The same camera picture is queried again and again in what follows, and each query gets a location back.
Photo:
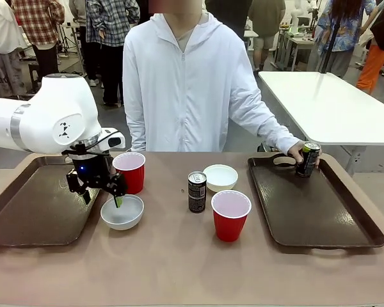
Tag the white background desk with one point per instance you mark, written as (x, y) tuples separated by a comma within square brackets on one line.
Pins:
[(251, 33)]

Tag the white folding table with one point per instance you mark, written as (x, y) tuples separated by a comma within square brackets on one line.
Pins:
[(323, 105)]

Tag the black stool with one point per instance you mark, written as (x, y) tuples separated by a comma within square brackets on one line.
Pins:
[(34, 68)]

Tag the person in white hoodie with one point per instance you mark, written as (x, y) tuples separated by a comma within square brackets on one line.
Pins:
[(185, 96)]

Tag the bystander in blue plaid shirt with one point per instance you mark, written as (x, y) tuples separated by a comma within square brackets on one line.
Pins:
[(105, 19)]

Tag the bystander in blue floral shirt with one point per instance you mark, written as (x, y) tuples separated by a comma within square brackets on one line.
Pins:
[(345, 25)]

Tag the brown plastic tray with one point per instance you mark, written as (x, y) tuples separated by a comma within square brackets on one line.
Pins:
[(307, 211), (35, 217)]

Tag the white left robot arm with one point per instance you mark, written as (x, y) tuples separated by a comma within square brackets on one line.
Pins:
[(51, 108)]

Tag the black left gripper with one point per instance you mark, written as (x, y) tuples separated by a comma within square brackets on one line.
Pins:
[(91, 168)]

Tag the red plastic cup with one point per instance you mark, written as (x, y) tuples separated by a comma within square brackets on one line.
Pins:
[(132, 179), (230, 224)]

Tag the black camera pole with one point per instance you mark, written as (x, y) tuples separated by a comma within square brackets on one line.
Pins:
[(331, 41)]

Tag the bystander in red plaid shirt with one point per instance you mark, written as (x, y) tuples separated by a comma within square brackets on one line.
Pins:
[(35, 19)]

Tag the bystander in black trousers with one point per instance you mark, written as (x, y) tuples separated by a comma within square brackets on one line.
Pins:
[(92, 60)]

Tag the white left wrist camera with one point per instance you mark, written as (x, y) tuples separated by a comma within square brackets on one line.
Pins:
[(115, 140)]

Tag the person's left hand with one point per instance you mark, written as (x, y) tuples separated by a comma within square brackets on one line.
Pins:
[(296, 153)]

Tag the person's left forearm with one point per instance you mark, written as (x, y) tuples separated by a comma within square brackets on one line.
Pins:
[(275, 134)]

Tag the bystander in orange trousers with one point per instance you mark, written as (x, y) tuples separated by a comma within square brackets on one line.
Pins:
[(371, 64)]

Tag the shallow white bowl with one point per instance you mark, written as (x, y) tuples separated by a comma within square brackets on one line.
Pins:
[(220, 179)]

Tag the black can green top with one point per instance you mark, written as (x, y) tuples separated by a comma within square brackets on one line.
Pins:
[(307, 166)]

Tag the person's right forearm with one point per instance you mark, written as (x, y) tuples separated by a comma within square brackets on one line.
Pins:
[(137, 137)]

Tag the bystander in white shirt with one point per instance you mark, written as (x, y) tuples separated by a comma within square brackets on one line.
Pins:
[(0, 32)]

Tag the bystander in dark green shirt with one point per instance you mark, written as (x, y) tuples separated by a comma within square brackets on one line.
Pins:
[(265, 16)]

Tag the black can silver top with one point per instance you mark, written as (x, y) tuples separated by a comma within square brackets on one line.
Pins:
[(196, 195)]

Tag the deep white bowl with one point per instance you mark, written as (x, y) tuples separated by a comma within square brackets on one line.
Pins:
[(129, 218)]

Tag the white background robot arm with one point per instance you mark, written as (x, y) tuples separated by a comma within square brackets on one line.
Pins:
[(295, 14)]

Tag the grey background workbench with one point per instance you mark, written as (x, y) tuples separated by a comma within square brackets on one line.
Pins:
[(294, 40)]

